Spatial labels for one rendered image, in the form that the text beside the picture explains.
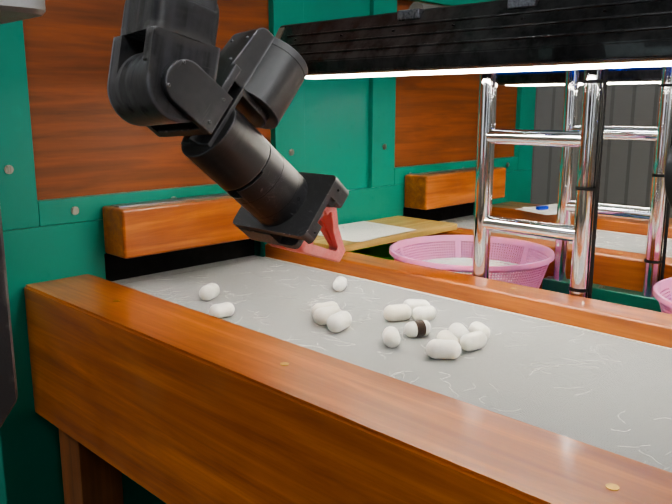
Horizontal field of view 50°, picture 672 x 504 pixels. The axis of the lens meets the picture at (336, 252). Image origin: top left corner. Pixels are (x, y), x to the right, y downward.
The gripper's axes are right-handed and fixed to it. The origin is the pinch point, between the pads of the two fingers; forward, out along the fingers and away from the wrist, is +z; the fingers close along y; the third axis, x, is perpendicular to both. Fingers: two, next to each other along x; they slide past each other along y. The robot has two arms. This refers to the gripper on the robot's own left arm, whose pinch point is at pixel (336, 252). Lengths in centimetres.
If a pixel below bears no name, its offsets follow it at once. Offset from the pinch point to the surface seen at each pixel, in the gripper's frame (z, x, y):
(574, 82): 34, -52, 6
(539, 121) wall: 137, -125, 82
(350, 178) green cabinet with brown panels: 40, -33, 47
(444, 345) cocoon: 13.0, 2.3, -7.5
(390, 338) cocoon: 12.3, 3.4, -1.2
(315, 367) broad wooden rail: 0.7, 11.5, -4.1
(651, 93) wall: 131, -132, 43
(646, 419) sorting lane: 14.4, 3.2, -28.3
